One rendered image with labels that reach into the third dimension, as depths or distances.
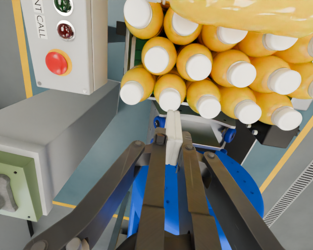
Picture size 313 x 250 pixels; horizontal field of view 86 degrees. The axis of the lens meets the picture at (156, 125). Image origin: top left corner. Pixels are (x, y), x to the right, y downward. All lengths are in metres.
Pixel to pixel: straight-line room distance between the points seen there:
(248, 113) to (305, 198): 2.29
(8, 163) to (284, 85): 0.70
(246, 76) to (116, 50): 1.23
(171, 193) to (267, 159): 1.71
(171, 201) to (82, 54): 0.30
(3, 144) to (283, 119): 0.74
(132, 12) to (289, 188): 2.29
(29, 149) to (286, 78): 0.67
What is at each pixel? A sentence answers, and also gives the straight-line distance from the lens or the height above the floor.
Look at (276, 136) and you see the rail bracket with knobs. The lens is 0.52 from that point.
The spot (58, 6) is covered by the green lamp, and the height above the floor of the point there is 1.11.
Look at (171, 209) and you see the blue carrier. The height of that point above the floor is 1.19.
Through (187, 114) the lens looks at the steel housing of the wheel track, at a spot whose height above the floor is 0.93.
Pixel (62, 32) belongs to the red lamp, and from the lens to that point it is 0.32.
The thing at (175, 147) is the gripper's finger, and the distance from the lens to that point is 0.15.
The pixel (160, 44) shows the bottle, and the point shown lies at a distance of 0.32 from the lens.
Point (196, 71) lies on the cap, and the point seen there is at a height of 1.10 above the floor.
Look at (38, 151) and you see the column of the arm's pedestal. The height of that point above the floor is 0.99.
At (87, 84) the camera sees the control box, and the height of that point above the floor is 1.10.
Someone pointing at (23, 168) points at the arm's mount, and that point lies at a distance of 0.64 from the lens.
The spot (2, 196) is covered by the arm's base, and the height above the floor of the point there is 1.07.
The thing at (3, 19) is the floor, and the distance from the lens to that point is 1.89.
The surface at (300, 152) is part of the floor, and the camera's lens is 2.10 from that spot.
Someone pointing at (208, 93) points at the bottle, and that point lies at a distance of 0.34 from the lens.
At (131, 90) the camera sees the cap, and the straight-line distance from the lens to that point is 0.30.
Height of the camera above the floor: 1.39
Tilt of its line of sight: 62 degrees down
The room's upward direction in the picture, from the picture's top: 170 degrees counter-clockwise
